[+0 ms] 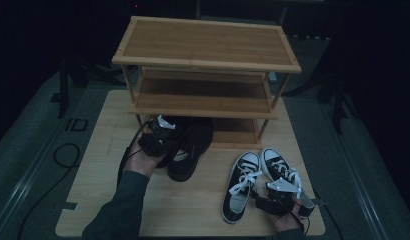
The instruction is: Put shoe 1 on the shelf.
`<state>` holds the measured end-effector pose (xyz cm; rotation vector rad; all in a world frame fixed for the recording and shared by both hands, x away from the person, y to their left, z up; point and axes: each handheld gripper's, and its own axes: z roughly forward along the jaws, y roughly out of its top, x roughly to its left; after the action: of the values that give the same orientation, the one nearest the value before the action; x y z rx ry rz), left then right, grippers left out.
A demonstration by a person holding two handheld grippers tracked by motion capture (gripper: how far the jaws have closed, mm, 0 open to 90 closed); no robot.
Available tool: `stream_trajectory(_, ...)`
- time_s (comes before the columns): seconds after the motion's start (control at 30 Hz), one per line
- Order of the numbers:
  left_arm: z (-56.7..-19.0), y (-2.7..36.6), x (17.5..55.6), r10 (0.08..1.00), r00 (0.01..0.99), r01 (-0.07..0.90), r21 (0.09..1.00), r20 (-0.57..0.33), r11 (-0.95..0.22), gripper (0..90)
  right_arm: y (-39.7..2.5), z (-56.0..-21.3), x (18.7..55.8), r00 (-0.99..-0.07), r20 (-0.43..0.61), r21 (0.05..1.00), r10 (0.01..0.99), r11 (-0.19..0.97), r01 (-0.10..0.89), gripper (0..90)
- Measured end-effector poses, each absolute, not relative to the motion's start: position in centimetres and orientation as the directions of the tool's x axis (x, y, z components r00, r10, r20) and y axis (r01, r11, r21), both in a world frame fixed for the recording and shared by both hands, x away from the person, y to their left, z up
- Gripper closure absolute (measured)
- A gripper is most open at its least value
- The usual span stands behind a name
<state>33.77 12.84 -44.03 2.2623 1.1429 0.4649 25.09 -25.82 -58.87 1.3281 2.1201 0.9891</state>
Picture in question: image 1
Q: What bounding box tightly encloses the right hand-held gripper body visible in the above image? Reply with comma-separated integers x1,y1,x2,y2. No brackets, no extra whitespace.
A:
257,177,303,217

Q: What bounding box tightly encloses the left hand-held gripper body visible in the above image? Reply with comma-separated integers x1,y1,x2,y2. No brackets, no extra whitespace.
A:
138,114,177,159

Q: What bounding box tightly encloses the black white canvas sneaker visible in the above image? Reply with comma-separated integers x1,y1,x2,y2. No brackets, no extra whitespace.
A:
221,151,263,225
260,147,316,219

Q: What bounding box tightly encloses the black leather shoe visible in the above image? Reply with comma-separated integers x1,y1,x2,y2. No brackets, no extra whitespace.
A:
166,116,215,183
155,114,187,170

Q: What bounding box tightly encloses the wooden three-tier shoe rack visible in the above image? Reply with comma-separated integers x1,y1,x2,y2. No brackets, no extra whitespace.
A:
111,15,302,150

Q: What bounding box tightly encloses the person's right hand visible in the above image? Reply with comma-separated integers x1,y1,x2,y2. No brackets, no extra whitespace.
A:
268,195,305,233

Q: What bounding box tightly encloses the person's left hand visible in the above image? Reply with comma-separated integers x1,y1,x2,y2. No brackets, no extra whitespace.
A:
123,135,168,178

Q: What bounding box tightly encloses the black metal stand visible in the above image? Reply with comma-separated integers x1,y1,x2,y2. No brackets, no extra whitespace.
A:
57,59,91,120
282,64,362,135

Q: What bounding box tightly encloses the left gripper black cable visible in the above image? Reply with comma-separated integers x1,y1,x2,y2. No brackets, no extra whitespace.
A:
115,119,153,188

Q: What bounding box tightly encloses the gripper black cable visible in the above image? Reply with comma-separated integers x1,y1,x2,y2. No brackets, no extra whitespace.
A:
292,189,345,240
115,119,153,188

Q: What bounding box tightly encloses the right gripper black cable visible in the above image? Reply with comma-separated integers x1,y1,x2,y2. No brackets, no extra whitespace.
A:
292,189,345,240

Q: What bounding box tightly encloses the black floor cable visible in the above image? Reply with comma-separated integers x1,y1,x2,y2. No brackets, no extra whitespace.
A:
16,142,82,240

